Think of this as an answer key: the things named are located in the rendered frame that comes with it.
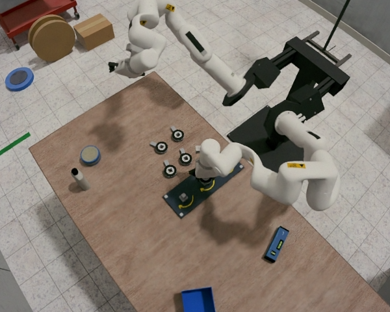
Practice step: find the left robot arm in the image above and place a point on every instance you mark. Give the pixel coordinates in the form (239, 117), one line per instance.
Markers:
(318, 166)

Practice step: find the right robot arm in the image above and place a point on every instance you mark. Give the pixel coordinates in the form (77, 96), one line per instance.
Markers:
(146, 45)

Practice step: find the white plastic bottle with black cap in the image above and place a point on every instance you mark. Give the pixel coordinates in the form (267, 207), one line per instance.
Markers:
(80, 178)

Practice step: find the blue box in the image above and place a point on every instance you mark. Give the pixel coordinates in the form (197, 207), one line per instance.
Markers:
(198, 300)

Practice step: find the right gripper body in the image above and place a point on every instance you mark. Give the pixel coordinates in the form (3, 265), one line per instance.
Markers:
(123, 70)

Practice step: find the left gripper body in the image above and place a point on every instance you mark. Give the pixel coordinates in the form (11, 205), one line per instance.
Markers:
(202, 173)

